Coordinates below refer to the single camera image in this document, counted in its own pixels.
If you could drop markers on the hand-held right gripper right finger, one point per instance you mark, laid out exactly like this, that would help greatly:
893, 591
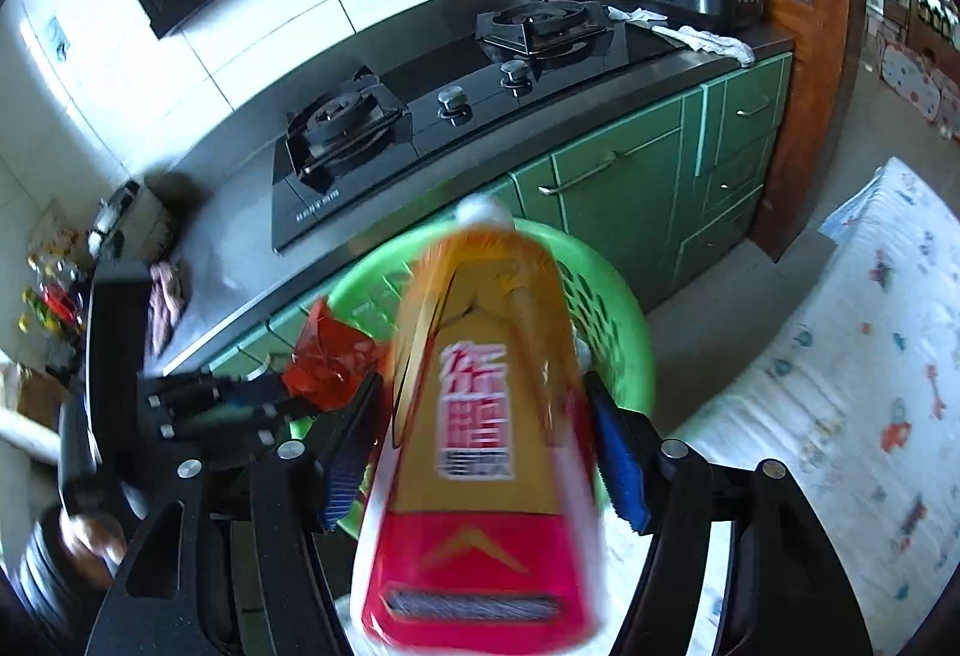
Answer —
624, 465

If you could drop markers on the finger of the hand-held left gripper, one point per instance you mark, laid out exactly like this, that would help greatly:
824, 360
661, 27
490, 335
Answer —
217, 390
232, 431

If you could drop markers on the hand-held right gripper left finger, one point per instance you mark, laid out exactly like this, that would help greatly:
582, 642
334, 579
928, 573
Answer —
345, 468

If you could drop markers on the red plastic wrapper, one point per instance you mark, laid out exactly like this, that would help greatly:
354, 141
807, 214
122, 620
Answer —
330, 363

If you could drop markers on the green plastic basket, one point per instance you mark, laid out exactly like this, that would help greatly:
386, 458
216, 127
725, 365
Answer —
619, 318

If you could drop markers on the orange drink bottle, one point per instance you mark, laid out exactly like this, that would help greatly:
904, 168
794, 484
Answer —
480, 401

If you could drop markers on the person's left forearm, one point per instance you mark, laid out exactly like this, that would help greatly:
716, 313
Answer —
45, 588

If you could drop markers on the person's left hand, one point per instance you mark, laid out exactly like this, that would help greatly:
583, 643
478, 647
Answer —
94, 540

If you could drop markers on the pink cloth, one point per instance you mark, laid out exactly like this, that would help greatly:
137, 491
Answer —
166, 303

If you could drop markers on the cardboard box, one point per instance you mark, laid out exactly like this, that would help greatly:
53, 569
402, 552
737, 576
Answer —
41, 397

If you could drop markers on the group of colourful bottles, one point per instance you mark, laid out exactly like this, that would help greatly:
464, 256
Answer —
52, 296

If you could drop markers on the white printed mat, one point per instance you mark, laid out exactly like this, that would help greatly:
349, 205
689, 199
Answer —
847, 401

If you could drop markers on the green kitchen cabinet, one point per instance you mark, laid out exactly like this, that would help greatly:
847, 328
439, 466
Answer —
622, 183

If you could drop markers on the black burner grate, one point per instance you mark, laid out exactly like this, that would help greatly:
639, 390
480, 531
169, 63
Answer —
349, 127
544, 26

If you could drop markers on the black glass gas stove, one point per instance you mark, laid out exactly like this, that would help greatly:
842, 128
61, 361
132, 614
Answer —
465, 78

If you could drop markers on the brown wooden door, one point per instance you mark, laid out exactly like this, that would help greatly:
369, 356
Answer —
810, 101

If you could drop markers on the white cloth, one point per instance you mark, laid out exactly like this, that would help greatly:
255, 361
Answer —
712, 42
634, 14

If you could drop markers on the white printed play fence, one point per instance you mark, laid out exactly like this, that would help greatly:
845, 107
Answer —
919, 78

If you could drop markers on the white wall socket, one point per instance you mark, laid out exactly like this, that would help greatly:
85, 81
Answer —
56, 37

